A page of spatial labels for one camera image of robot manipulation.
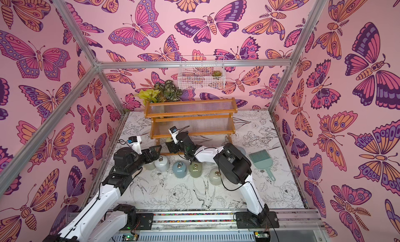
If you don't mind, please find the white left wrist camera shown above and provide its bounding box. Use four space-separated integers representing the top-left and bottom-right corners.
127 136 142 155

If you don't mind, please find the aluminium frame post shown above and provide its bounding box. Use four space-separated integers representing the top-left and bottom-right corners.
52 0 125 116
268 0 328 114

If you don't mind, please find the pale grey-green tea canister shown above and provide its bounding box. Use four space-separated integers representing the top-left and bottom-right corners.
208 168 222 186

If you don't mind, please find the wooden three-tier shelf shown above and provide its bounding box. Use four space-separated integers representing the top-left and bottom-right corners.
144 98 238 156

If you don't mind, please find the cream white tea canister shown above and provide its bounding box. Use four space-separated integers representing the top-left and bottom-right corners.
143 162 156 171

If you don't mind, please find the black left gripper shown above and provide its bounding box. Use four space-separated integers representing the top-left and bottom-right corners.
126 145 161 176

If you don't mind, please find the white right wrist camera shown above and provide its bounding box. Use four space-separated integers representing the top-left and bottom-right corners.
169 126 179 144

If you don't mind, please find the horizontal aluminium frame bar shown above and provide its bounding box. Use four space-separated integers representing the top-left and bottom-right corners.
97 59 291 70

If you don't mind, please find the left aluminium frame post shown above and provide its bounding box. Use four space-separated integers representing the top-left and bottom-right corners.
52 0 125 116

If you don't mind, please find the small green succulent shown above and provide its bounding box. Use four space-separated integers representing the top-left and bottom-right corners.
212 71 223 77

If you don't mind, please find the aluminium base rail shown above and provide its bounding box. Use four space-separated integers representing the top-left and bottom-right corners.
67 208 329 242

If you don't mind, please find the blue tea canister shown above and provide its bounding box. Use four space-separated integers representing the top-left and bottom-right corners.
172 161 187 178

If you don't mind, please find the potted artificial plant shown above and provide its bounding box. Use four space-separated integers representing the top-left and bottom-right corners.
137 80 183 103

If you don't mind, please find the white wire basket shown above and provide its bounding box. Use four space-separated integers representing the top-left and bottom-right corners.
177 55 226 90

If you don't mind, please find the mint green hand brush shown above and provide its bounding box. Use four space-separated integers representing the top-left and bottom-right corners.
249 150 276 182

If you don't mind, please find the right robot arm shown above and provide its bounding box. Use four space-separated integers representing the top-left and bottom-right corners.
166 126 280 230

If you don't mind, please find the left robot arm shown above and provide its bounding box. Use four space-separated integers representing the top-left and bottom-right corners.
44 145 161 242

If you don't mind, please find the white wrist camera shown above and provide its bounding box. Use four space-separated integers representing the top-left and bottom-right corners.
127 136 142 155
169 126 179 144

